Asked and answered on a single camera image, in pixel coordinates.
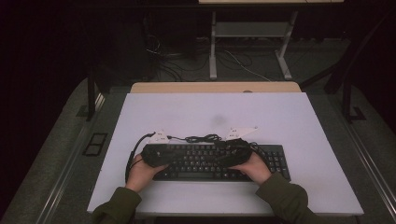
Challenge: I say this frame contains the white table board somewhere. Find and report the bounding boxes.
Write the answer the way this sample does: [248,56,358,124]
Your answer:
[87,91,364,217]

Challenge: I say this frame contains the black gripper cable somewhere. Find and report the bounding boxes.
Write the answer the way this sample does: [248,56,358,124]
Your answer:
[124,132,156,185]
[247,141,269,161]

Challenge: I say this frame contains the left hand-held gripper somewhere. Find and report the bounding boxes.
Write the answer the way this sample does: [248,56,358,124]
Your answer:
[141,129,172,168]

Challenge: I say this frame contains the person's left hand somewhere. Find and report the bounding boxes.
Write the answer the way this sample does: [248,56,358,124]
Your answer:
[124,153,170,194]

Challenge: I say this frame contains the black floor socket frame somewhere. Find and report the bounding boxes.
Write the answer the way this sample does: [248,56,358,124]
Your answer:
[81,132,109,158]

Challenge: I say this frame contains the person's right hand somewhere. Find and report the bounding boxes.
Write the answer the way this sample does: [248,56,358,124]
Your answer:
[228,151,273,187]

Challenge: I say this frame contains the black floor cables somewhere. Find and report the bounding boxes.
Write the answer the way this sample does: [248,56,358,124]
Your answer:
[145,33,210,82]

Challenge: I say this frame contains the white metal desk frame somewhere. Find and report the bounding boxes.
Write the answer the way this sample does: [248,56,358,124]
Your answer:
[208,10,300,81]

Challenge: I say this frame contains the black metal stand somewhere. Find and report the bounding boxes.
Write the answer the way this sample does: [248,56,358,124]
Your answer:
[300,13,389,124]
[76,66,106,122]

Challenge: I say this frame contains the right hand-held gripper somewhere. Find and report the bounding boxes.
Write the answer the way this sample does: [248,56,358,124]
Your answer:
[219,126,259,168]

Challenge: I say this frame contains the white floor cable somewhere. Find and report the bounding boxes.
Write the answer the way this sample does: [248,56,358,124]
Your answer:
[223,49,273,83]

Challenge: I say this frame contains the black computer keyboard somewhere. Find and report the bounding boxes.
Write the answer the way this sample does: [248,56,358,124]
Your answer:
[148,142,292,184]

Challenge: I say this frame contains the black keyboard cable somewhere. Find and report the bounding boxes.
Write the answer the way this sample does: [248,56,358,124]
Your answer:
[167,133,222,145]

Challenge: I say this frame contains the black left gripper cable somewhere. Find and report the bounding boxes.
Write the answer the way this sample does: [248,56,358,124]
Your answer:
[124,132,156,185]

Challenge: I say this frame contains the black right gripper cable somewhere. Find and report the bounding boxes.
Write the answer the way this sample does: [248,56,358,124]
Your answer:
[247,141,269,161]

